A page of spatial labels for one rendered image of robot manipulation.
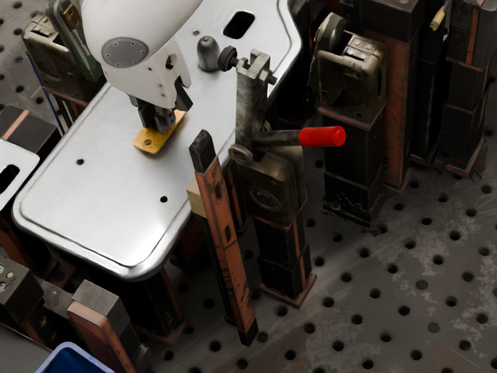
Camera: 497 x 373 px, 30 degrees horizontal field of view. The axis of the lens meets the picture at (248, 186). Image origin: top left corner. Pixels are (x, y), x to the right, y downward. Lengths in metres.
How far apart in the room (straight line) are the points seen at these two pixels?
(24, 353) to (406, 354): 0.56
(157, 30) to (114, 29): 0.04
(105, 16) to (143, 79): 0.19
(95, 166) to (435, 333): 0.54
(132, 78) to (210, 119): 0.16
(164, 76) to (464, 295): 0.59
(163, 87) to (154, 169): 0.14
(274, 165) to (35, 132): 0.36
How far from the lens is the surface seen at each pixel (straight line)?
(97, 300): 0.88
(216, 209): 1.04
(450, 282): 1.42
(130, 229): 1.15
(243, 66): 1.00
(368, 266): 1.43
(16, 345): 1.08
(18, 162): 1.25
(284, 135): 1.06
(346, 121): 1.26
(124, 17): 0.90
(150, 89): 1.10
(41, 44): 1.31
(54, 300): 1.12
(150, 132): 1.21
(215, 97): 1.24
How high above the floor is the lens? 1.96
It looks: 57 degrees down
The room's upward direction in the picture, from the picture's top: 11 degrees counter-clockwise
